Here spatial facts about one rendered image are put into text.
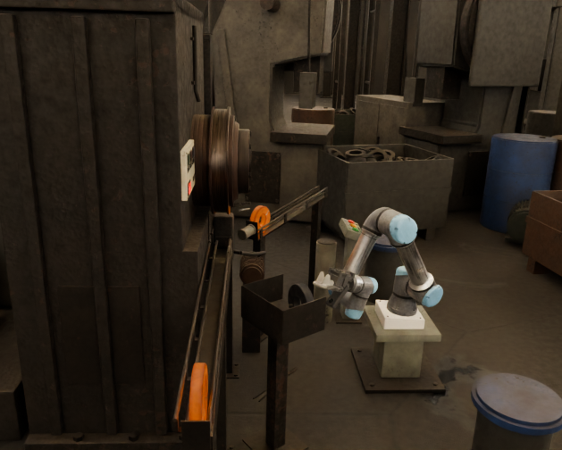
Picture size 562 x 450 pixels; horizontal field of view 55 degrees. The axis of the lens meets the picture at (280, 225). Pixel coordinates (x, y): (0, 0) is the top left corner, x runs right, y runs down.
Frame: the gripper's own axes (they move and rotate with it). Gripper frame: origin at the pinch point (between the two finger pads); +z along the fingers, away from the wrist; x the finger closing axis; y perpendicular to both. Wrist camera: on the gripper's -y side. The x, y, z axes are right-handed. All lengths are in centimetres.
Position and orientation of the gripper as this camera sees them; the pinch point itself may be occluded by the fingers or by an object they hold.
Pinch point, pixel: (314, 285)
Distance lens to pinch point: 217.7
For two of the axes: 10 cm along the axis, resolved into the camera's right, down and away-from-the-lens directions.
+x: 6.1, 2.6, -7.5
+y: 2.7, -9.6, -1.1
